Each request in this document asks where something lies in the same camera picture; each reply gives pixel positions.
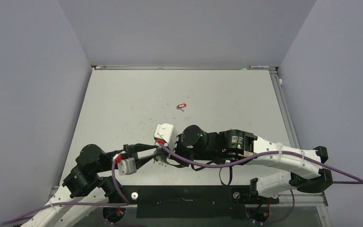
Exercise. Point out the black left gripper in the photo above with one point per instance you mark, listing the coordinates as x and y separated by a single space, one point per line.
131 149

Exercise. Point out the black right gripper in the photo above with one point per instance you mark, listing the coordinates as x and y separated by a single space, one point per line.
176 146

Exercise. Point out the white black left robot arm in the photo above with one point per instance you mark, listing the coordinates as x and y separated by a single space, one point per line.
91 183

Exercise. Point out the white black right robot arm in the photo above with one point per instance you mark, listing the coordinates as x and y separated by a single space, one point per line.
299 169

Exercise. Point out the red key tag with key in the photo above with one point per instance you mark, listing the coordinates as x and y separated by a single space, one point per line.
181 106

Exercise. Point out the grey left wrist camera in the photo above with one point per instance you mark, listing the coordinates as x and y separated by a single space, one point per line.
125 166

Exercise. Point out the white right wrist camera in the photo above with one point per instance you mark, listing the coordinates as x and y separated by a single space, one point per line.
167 135

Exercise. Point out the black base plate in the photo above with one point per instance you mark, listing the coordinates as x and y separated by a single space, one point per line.
195 201

